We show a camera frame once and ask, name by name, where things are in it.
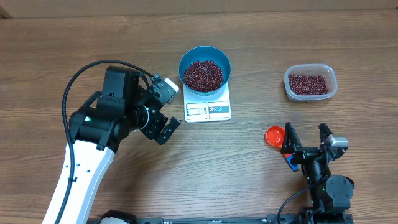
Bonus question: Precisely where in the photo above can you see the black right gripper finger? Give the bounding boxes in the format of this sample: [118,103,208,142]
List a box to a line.
[280,122,302,154]
[318,123,334,146]

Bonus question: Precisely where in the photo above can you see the red measuring scoop blue handle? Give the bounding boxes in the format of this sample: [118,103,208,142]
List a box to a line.
[264,126,300,172]

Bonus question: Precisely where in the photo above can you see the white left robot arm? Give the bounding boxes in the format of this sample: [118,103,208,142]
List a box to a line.
[43,66,181,223]

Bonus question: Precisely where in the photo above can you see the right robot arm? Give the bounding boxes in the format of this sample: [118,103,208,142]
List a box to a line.
[277,122,354,224]

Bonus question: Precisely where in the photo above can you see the white kitchen scale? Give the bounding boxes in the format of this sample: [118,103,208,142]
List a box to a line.
[183,83,232,123]

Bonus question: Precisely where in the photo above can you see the red beans in bowl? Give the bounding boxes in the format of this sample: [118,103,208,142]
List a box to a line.
[183,60,224,93]

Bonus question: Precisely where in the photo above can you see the blue bowl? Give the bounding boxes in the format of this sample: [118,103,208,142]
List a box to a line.
[178,46,232,95]

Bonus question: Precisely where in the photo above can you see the clear plastic container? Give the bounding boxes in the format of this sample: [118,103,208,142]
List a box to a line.
[284,64,338,101]

